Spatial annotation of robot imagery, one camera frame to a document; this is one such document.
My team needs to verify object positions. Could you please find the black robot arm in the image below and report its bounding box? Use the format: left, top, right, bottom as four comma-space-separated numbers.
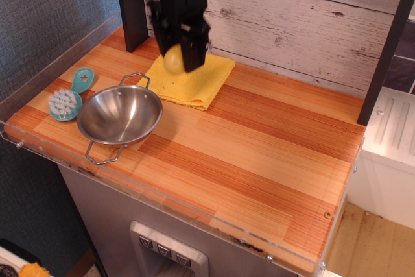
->
148, 0, 211, 72

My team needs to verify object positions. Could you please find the yellow potato ball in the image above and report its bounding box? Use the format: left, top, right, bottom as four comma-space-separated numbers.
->
163, 44, 185, 75

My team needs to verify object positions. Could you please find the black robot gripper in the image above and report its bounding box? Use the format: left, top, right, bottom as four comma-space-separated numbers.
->
148, 0, 210, 72

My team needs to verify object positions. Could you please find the yellow folded cloth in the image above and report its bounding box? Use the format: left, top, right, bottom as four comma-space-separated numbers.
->
137, 54, 236, 110

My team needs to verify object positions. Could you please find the silver toy fridge cabinet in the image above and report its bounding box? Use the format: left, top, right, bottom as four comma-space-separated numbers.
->
58, 165, 293, 276

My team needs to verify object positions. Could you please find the steel two-handled bowl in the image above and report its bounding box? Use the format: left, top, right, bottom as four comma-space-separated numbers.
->
77, 73, 163, 165

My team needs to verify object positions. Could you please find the white plastic sink unit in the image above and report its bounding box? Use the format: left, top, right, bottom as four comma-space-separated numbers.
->
346, 88, 414, 228

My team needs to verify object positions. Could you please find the silver dispenser button panel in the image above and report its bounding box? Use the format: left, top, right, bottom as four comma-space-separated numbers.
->
130, 221, 209, 276

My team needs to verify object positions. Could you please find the teal scrub brush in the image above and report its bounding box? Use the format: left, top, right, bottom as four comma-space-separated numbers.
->
48, 67, 95, 121

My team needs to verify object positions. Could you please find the dark vertical post right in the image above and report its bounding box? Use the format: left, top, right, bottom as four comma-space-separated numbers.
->
357, 0, 414, 126

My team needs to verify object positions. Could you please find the yellow object bottom left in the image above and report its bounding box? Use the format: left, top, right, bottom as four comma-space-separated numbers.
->
18, 263, 51, 277

